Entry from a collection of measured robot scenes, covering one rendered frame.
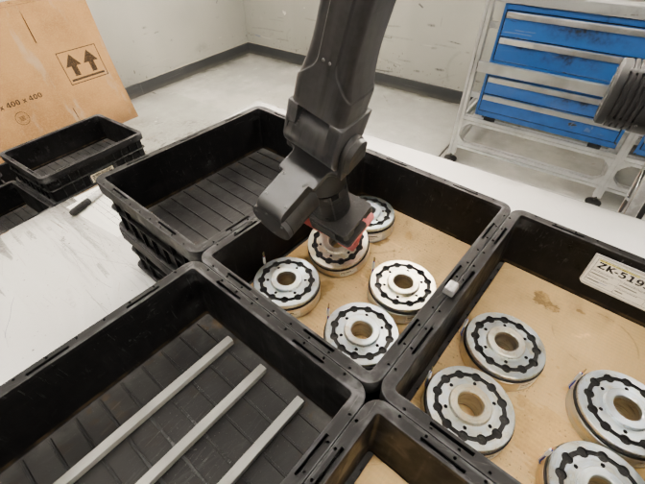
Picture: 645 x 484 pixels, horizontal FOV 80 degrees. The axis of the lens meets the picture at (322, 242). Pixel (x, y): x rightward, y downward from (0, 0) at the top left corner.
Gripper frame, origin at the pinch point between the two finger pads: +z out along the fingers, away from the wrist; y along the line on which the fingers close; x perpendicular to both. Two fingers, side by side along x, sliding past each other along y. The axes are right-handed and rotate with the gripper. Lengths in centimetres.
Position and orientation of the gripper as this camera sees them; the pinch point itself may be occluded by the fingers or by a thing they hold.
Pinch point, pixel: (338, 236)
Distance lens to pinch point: 63.0
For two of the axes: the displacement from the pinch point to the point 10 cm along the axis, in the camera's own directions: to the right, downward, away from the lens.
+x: 6.1, -7.3, 3.0
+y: 7.8, 4.8, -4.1
